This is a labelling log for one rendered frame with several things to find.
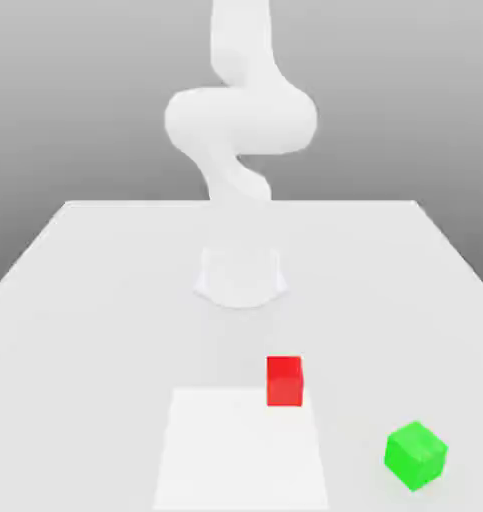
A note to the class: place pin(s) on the small green cube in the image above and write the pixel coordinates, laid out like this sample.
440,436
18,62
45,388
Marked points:
415,456

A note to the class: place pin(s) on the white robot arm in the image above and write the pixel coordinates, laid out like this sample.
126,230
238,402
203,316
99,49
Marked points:
241,120

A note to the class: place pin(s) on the small red cube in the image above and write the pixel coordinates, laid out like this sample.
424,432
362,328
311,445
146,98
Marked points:
284,382

